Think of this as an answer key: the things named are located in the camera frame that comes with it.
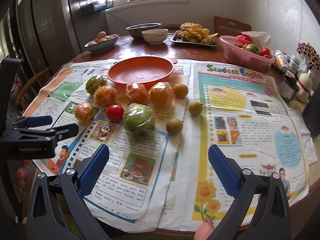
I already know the large green citrus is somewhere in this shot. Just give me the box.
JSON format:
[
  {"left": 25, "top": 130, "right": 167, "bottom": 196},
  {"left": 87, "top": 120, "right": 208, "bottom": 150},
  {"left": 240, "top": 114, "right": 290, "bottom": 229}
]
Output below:
[{"left": 123, "top": 103, "right": 156, "bottom": 140}]

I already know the small brown longan fruit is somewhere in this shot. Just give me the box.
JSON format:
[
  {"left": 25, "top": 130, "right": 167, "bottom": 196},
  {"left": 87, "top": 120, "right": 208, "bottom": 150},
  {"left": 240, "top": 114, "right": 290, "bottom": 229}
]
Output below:
[
  {"left": 173, "top": 83, "right": 189, "bottom": 98},
  {"left": 166, "top": 118, "right": 183, "bottom": 135},
  {"left": 188, "top": 101, "right": 202, "bottom": 116}
]

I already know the wooden chair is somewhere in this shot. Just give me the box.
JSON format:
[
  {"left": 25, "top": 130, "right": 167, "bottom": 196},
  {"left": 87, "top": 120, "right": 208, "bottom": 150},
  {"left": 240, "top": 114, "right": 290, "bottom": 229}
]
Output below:
[{"left": 213, "top": 16, "right": 252, "bottom": 37}]

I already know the left newspaper sheet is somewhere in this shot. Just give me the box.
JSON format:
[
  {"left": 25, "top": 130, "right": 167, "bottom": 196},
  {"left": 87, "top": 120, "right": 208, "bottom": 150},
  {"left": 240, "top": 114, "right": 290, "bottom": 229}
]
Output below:
[{"left": 25, "top": 59, "right": 187, "bottom": 233}]

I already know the Student English newspaper sheet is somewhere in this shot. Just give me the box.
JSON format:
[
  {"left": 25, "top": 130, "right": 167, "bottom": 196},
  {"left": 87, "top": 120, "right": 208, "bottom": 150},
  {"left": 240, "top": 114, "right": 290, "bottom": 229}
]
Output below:
[{"left": 158, "top": 61, "right": 309, "bottom": 231}]

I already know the stainless steel bowl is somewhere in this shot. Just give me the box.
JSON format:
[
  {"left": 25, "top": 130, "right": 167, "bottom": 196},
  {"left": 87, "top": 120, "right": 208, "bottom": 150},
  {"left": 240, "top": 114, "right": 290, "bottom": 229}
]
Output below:
[{"left": 126, "top": 23, "right": 161, "bottom": 40}]

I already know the small green citrus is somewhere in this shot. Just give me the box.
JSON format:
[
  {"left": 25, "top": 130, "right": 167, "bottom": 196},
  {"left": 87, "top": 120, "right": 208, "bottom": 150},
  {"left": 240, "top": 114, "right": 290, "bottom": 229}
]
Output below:
[{"left": 86, "top": 74, "right": 107, "bottom": 95}]

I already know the orange plastic plate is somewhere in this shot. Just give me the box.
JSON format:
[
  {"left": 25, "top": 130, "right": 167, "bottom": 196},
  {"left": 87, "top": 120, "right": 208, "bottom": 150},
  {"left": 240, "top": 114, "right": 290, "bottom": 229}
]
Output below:
[{"left": 107, "top": 56, "right": 175, "bottom": 85}]

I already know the white plastic bag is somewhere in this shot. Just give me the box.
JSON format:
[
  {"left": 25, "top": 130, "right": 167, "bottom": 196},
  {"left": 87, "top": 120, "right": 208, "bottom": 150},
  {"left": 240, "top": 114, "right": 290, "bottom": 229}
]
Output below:
[{"left": 241, "top": 31, "right": 271, "bottom": 49}]

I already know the bowl of eggs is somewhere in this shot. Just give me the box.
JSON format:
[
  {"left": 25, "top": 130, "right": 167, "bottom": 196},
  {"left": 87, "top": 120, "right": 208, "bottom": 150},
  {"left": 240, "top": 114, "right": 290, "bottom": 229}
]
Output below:
[{"left": 84, "top": 31, "right": 119, "bottom": 53}]

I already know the white ceramic bowl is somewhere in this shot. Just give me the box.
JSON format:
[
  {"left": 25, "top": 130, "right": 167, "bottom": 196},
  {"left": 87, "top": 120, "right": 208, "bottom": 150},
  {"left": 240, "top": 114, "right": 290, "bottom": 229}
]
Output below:
[{"left": 142, "top": 28, "right": 169, "bottom": 45}]

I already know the peeled orange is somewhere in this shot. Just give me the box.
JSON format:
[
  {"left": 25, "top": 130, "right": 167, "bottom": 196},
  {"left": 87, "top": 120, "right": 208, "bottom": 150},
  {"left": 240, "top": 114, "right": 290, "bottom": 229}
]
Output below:
[
  {"left": 149, "top": 82, "right": 175, "bottom": 110},
  {"left": 73, "top": 103, "right": 93, "bottom": 124},
  {"left": 125, "top": 83, "right": 148, "bottom": 105},
  {"left": 94, "top": 86, "right": 117, "bottom": 106}
]

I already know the tray of fried food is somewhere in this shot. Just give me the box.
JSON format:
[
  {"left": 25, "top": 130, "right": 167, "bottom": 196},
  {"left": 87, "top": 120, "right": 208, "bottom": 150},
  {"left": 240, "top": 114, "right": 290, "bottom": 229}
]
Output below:
[{"left": 170, "top": 22, "right": 218, "bottom": 47}]

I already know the red cherry tomato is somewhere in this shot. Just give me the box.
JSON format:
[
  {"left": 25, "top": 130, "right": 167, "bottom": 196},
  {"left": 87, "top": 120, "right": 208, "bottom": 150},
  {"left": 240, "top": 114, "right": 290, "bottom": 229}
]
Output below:
[{"left": 106, "top": 105, "right": 124, "bottom": 122}]

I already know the white medicine bottle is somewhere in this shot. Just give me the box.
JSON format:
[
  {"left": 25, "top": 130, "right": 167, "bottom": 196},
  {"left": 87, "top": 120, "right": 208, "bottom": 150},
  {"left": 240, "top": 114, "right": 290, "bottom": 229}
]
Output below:
[{"left": 274, "top": 50, "right": 289, "bottom": 72}]

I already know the right hand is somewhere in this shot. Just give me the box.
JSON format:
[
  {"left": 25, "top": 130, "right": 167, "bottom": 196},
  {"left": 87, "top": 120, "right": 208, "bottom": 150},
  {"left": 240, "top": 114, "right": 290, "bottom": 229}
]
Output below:
[{"left": 194, "top": 217, "right": 215, "bottom": 240}]

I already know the pink basin with tomatoes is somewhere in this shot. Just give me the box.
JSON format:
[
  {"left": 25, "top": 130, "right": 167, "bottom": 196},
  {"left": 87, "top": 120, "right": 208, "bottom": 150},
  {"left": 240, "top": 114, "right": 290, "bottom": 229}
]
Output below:
[{"left": 219, "top": 35, "right": 274, "bottom": 73}]

